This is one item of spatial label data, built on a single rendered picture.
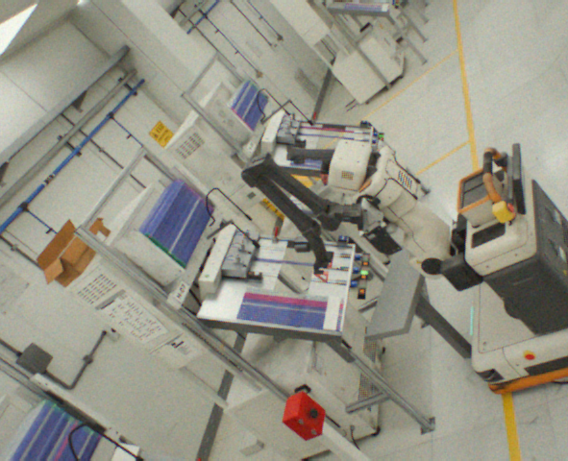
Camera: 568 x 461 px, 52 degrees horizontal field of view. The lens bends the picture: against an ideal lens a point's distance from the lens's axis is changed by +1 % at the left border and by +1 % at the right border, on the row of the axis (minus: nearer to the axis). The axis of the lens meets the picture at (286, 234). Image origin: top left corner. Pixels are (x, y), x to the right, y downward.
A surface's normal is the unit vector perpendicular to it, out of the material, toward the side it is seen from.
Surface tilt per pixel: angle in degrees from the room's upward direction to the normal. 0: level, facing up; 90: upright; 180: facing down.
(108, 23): 90
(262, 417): 90
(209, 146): 90
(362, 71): 90
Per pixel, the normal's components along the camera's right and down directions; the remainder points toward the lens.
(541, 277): -0.26, 0.65
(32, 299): 0.71, -0.47
